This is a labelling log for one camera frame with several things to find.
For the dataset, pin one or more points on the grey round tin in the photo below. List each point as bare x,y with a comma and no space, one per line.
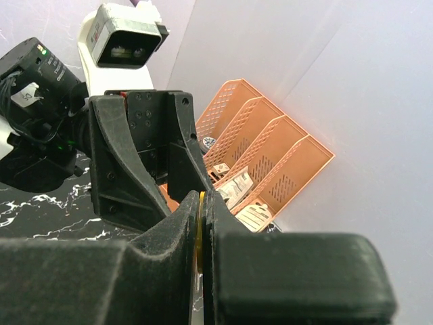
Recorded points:
206,143

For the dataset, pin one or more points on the orange plastic desk organizer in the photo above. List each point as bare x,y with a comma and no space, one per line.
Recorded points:
251,131

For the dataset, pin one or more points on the oval white blister pack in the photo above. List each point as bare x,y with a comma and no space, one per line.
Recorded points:
255,216

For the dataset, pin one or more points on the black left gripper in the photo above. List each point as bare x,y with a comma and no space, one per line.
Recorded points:
136,139

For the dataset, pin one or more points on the yellow headed key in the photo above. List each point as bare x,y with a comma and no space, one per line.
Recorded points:
198,242

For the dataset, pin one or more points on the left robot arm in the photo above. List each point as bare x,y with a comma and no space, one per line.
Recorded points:
40,102

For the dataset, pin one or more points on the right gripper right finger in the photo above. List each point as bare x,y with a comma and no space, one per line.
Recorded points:
289,278

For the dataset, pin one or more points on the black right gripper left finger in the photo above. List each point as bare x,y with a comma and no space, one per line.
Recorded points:
144,281

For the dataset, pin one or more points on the white product packet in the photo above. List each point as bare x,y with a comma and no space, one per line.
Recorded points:
236,189

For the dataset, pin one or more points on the small white card box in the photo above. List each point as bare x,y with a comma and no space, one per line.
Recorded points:
217,172

